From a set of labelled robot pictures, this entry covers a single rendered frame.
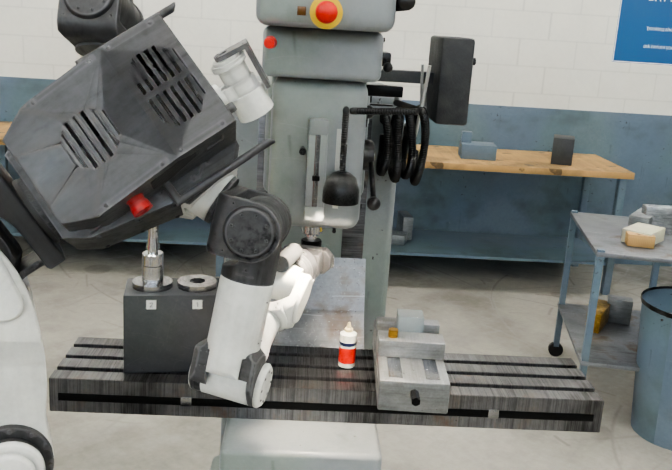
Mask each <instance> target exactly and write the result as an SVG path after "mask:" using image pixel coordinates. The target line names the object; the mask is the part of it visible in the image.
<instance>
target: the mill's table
mask: <svg viewBox="0 0 672 470"><path fill-rule="evenodd" d="M338 357H339V348H323V347H300V346H277V345H271V347H270V351H269V355H268V358H267V360H266V363H269V364H271V366H272V369H273V374H272V380H271V384H270V388H269V391H268V395H267V396H266V399H265V401H264V403H263V404H262V405H261V406H260V407H258V408H254V407H251V406H247V405H244V404H241V403H237V402H234V401H231V400H227V399H224V398H221V397H217V396H214V395H211V394H207V393H204V392H201V391H197V390H194V389H191V388H190V386H189V383H188V374H189V372H162V373H124V348H123V339H117V338H94V337H78V339H77V340H76V341H75V343H74V347H71V348H70V350H69V351H68V352H67V354H66V358H63V359H62V361H61V362H60V363H59V365H58V366H57V370H54V372H53V373H52V374H51V376H50V377H49V406H50V411H63V412H89V413H114V414H139V415H165V416H190V417H216V418H241V419H267V420H292V421H317V422H343V423H368V424H394V425H419V426H444V427H470V428H495V429H521V430H546V431H572V432H597V433H599V432H600V426H601V420H602V413H603V407H604V400H603V399H602V397H601V396H600V395H599V394H598V392H595V388H594V387H593V386H592V384H591V383H590V382H589V381H588V380H585V379H586V377H585V375H584V374H583V373H582V371H581V370H580V369H577V365H576V364H575V362H574V361H573V360H572V359H571V358H551V357H528V356H505V355H483V354H460V353H445V355H444V360H443V361H444V364H445V368H446V371H447V375H448V378H449V382H450V385H451V386H450V395H449V404H448V412H447V414H441V413H425V412H409V411H393V410H379V409H378V408H377V397H376V384H375V371H374V359H373V350H368V349H356V356H355V366H354V367H353V368H349V369H346V368H342V367H340V366H339V365H338Z"/></svg>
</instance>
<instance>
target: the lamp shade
mask: <svg viewBox="0 0 672 470"><path fill-rule="evenodd" d="M322 202H323V203H325V204H329V205H334V206H354V205H357V204H358V202H359V186H358V182H357V178H356V177H355V176H353V175H352V174H351V173H350V172H347V171H345V172H340V171H339V170H338V171H335V172H333V173H331V174H330V175H328V176H327V178H326V181H325V183H324V186H323V193H322Z"/></svg>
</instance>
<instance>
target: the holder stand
mask: <svg viewBox="0 0 672 470"><path fill-rule="evenodd" d="M219 279H220V278H214V277H212V276H208V275H200V274H194V275H186V276H183V277H180V278H170V277H168V276H165V275H163V282H161V283H158V284H147V283H144V282H143V281H142V276H138V277H136V278H128V279H127V283H126V287H125V291H124V295H123V348H124V373H162V372H189V369H190V366H191V362H192V357H193V352H194V347H195V346H196V345H197V344H198V343H199V342H201V341H202V340H204V339H206V338H207V337H208V333H209V328H210V323H211V318H212V313H213V309H214V304H215V299H216V294H217V289H218V284H219Z"/></svg>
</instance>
